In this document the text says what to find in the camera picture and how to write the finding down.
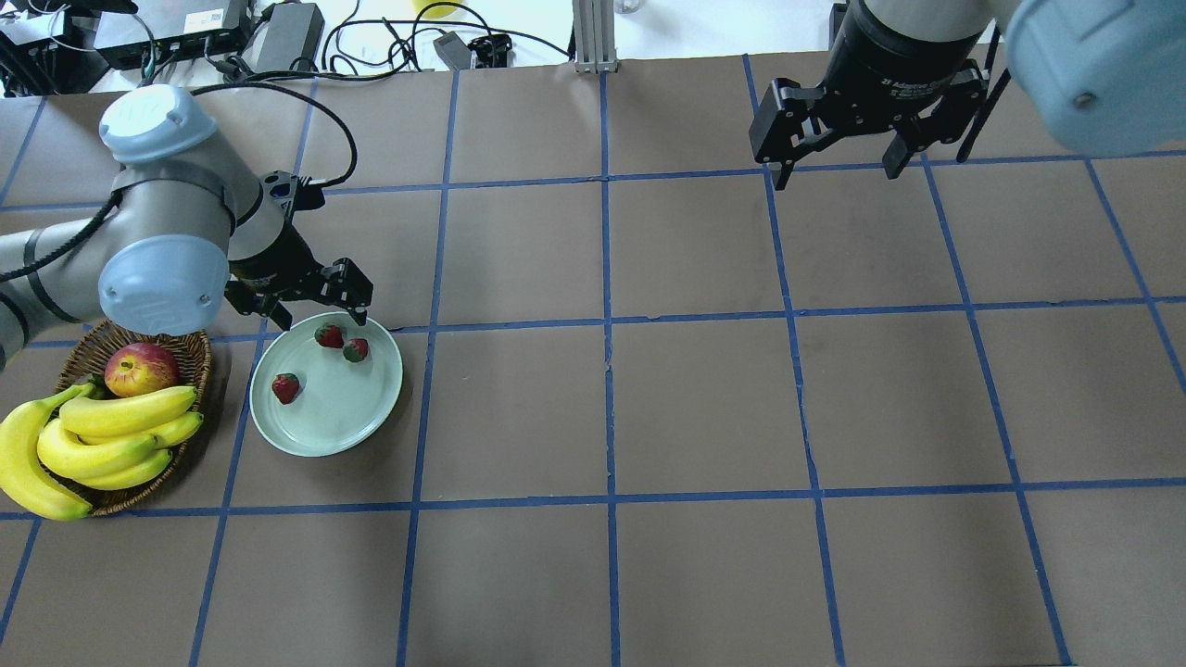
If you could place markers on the black power adapter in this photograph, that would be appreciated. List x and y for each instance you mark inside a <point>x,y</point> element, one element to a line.
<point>291,32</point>

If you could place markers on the small black adapter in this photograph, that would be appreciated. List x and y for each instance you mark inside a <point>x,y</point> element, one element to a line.
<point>454,52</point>

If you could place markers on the red strawberry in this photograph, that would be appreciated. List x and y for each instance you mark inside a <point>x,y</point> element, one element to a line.
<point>356,349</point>
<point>329,334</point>
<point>286,388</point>

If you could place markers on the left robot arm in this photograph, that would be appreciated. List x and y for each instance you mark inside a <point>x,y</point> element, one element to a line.
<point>187,227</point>

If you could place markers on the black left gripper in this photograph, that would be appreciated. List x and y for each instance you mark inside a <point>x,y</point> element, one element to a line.
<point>275,257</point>

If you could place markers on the light green plate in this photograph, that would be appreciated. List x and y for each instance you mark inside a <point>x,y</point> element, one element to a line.
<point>340,403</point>

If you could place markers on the brown wicker basket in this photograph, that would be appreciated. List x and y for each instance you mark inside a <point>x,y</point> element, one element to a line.
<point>89,356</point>

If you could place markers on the aluminium frame post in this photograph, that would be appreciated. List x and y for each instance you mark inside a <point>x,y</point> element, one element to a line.
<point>595,48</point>

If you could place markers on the yellow banana top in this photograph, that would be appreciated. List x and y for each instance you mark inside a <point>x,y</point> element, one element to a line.
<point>87,416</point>

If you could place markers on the red yellow apple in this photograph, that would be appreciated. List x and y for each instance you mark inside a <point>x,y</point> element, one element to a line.
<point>141,368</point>

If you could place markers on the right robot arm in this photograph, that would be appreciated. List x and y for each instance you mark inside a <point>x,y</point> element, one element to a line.
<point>1106,78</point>

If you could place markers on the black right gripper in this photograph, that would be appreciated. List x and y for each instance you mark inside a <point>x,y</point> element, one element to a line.
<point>888,57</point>

